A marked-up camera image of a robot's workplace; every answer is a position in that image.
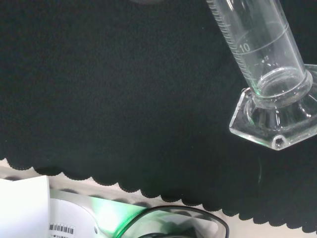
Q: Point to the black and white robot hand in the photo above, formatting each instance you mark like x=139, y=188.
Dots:
x=146, y=1

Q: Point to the black scalloped bench cloth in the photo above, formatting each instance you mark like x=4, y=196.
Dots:
x=99, y=86

